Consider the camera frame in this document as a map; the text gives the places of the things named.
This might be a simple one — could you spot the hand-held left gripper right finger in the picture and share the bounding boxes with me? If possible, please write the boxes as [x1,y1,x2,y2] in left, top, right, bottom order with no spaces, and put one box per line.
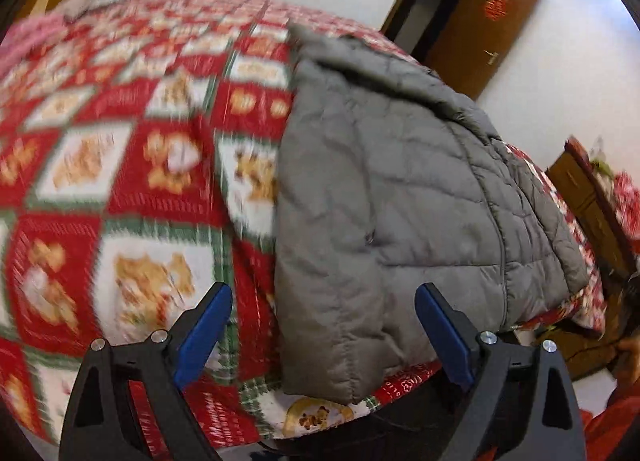
[415,283,587,461]

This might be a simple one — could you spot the person's red garment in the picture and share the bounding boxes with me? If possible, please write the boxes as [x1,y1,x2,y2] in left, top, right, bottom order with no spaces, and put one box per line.
[581,375,640,461]

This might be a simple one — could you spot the person's dark pants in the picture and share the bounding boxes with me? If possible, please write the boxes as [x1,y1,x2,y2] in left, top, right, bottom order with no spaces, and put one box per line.
[260,366,483,461]

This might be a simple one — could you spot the striped pillow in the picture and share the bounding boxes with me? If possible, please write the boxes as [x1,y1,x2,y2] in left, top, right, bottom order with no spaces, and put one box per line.
[62,0,134,22]

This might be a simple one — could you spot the red patterned bedspread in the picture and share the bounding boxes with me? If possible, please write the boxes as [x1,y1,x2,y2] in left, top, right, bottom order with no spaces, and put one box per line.
[0,0,608,447]

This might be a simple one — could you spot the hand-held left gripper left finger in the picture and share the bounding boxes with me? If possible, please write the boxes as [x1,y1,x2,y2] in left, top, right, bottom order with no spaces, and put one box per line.
[59,282,234,461]

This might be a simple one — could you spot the grey puffer jacket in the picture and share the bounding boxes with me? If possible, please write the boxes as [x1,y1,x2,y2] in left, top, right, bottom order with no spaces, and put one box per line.
[274,23,591,404]

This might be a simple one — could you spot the brown wooden door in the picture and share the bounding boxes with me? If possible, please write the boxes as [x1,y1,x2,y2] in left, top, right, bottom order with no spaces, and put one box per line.
[425,0,544,100]

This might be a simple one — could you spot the red white patterned cloth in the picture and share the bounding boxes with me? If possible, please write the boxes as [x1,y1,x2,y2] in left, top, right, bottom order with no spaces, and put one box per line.
[611,170,640,234]

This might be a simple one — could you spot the brown wooden cabinet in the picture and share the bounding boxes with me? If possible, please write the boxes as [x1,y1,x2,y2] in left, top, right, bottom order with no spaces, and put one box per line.
[545,138,640,283]

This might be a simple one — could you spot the dark wooden door frame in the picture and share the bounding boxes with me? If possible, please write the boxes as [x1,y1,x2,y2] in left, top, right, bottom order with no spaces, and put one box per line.
[380,0,497,68]

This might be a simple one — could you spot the pink quilt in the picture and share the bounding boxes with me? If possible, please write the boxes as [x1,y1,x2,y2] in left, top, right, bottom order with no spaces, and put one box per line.
[6,13,67,44]

